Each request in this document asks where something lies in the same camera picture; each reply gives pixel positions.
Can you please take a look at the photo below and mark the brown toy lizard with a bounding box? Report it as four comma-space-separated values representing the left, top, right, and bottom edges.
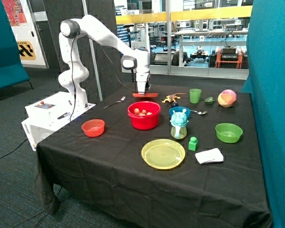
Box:
162, 93, 186, 104

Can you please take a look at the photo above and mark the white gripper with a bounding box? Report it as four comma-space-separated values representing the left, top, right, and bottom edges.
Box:
136, 72, 150, 93

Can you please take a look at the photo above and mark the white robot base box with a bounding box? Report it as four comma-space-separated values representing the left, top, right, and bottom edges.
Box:
21, 92, 95, 151

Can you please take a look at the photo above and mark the dark tablecloth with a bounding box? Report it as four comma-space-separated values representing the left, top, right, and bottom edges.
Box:
34, 88, 273, 228

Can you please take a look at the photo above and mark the green toy pepper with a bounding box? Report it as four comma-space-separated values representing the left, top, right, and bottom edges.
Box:
204, 97, 215, 105

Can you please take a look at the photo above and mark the green plastic bowl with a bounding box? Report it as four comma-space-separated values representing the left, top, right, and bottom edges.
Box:
215, 123, 243, 143

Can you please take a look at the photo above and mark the green toy block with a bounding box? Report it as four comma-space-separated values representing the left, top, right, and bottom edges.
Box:
188, 136, 198, 151

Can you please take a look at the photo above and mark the small red plastic bowl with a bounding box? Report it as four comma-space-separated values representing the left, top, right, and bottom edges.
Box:
81, 119, 105, 137

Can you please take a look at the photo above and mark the white folded cloth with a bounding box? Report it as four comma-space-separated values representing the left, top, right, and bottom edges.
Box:
195, 148, 224, 165

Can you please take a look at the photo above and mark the metal spoon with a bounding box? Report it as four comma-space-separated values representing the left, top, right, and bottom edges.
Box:
191, 110, 208, 115

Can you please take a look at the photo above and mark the metal fork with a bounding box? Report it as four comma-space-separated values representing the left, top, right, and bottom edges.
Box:
104, 96, 126, 109

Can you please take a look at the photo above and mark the brown teddy bear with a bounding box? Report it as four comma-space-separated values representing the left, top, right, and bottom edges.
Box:
134, 108, 152, 116

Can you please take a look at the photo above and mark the dark blue toy plum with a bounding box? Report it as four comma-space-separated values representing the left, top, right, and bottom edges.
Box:
171, 102, 179, 108

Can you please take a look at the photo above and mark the large red plastic bowl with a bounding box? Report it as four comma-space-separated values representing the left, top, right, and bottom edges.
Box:
127, 101, 161, 130

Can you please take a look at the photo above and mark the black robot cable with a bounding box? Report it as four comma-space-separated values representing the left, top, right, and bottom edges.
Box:
70, 33, 140, 119

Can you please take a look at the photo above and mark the multicoloured soft ball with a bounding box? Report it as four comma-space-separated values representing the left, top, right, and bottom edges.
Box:
218, 89, 237, 108

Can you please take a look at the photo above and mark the blue plastic bowl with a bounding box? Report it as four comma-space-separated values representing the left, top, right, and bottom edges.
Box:
169, 106, 190, 118

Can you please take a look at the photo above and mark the yellow plastic plate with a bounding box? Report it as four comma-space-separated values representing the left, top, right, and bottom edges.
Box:
141, 139, 186, 170

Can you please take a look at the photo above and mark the orange-red ridged plastic plate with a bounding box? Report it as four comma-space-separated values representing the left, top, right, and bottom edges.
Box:
132, 93, 158, 98

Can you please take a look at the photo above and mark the blue sippy cup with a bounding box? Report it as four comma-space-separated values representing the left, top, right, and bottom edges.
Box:
170, 110, 189, 139

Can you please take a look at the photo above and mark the green plastic cup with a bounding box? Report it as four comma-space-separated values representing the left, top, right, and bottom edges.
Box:
190, 88, 201, 104

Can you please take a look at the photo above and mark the teal partition panel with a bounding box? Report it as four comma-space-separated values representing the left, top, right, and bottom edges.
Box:
242, 0, 285, 228

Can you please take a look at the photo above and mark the teal sofa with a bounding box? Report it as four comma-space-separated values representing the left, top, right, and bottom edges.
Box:
0, 1, 30, 89

